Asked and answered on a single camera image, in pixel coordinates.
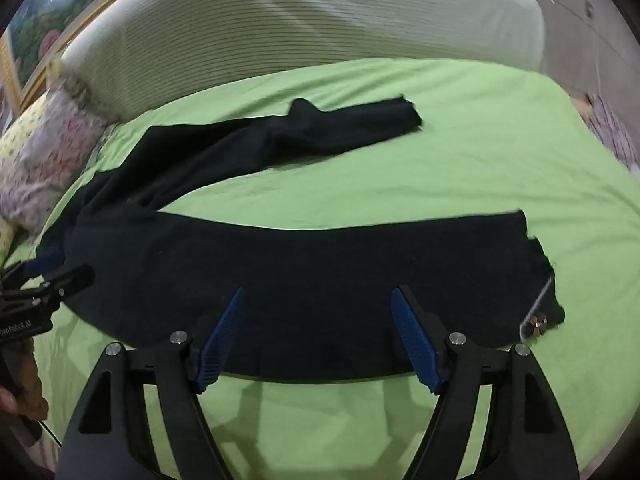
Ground clear tag with gold buttons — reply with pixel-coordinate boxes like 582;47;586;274
517;275;556;343

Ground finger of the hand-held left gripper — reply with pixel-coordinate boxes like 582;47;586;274
37;264;96;306
0;252;68;290

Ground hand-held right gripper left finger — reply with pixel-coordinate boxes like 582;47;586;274
59;285;247;480

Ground gold framed painting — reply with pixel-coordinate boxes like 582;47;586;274
0;0;161;111

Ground black pants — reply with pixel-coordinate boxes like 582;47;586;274
37;95;567;383

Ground green bed sheet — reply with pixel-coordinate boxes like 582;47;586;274
0;57;640;480

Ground black cable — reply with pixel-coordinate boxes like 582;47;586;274
36;417;65;450

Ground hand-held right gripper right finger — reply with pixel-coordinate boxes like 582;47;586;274
391;285;586;480

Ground pink striped cloth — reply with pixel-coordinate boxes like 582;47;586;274
575;90;640;176

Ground person's left hand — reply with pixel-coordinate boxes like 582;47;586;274
0;337;50;421

